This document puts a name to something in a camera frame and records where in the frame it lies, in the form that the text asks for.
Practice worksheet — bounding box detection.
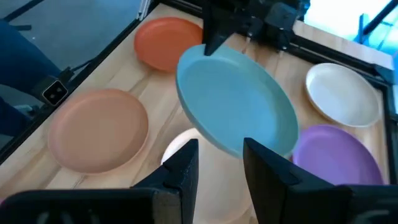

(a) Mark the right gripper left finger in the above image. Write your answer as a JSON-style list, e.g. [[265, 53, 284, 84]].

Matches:
[[0, 139, 199, 224]]

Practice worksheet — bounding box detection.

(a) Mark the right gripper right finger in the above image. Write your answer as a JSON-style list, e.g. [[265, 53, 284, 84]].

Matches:
[[243, 138, 398, 224]]

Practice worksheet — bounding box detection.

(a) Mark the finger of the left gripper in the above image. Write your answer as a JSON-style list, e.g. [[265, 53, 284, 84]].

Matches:
[[201, 0, 242, 57]]

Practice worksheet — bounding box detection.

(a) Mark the orange plate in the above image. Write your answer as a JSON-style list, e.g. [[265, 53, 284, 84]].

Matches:
[[133, 17, 205, 74]]

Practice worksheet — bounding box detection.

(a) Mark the purple plate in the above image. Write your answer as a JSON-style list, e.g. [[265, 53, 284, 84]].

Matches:
[[290, 124, 385, 187]]

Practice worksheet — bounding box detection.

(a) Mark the tan plate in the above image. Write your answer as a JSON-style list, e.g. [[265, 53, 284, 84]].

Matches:
[[47, 88, 150, 174]]

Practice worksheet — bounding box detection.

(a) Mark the pale blue plate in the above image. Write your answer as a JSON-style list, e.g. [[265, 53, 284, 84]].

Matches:
[[175, 43, 300, 159]]

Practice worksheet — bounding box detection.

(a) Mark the cream plate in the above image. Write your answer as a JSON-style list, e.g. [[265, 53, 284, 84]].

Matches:
[[160, 127, 259, 223]]

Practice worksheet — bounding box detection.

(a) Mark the white plate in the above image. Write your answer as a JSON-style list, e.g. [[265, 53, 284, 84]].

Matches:
[[305, 62, 382, 128]]

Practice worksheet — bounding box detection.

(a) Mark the person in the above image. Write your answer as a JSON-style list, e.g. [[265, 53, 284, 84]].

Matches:
[[0, 18, 62, 138]]

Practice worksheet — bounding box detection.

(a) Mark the silver metal bracket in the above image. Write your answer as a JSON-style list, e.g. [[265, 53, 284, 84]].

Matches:
[[138, 0, 152, 21]]

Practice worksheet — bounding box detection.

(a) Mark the small black table-level camera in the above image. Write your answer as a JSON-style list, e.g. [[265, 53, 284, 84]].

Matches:
[[40, 77, 69, 106]]

